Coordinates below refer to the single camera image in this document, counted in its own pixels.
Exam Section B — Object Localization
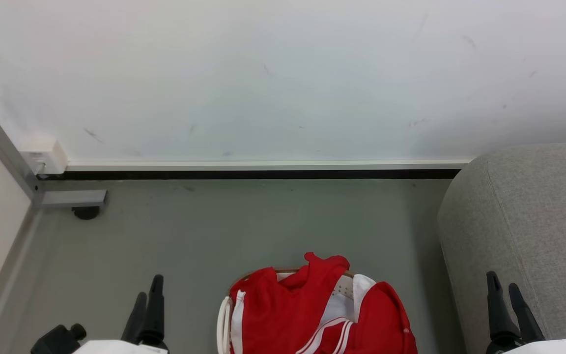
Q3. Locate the black baseboard strip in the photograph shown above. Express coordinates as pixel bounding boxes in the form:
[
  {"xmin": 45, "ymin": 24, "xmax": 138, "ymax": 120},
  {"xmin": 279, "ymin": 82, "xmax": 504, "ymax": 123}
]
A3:
[{"xmin": 37, "ymin": 169, "xmax": 462, "ymax": 181}]

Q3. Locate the white baseboard trim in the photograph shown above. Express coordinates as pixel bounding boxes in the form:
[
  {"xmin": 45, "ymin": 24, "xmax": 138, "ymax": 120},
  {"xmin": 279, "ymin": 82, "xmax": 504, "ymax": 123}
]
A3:
[{"xmin": 66, "ymin": 158, "xmax": 472, "ymax": 172}]

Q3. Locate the black caster wheel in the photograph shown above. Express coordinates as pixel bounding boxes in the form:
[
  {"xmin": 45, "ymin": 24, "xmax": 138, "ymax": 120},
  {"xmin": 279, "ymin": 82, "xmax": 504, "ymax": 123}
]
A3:
[{"xmin": 72, "ymin": 206, "xmax": 101, "ymax": 220}]

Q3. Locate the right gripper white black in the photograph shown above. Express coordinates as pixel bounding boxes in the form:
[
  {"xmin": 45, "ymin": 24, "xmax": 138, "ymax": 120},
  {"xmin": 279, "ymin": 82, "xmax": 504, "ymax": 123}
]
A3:
[{"xmin": 485, "ymin": 271, "xmax": 566, "ymax": 354}]

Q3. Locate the white perforated laundry basket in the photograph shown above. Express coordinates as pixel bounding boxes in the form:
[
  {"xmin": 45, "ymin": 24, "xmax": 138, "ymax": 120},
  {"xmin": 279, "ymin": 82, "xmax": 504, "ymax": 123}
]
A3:
[{"xmin": 217, "ymin": 268, "xmax": 378, "ymax": 354}]

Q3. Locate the grey metal frame leg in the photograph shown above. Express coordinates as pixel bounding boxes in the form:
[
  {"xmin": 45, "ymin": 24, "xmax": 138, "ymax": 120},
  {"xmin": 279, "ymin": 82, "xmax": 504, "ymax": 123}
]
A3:
[{"xmin": 0, "ymin": 101, "xmax": 108, "ymax": 354}]

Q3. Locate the red and white garment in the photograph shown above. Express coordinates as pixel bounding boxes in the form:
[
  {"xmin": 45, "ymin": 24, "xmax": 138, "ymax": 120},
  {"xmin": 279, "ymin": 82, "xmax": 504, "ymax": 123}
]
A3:
[{"xmin": 228, "ymin": 252, "xmax": 419, "ymax": 354}]

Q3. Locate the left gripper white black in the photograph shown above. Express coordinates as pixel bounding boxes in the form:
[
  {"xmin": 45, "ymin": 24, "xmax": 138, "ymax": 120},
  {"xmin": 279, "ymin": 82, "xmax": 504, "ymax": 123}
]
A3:
[{"xmin": 31, "ymin": 274, "xmax": 169, "ymax": 354}]

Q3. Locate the grey fabric sofa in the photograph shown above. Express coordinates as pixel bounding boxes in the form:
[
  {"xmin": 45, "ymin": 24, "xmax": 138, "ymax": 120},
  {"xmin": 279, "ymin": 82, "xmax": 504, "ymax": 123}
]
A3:
[{"xmin": 437, "ymin": 144, "xmax": 566, "ymax": 354}]

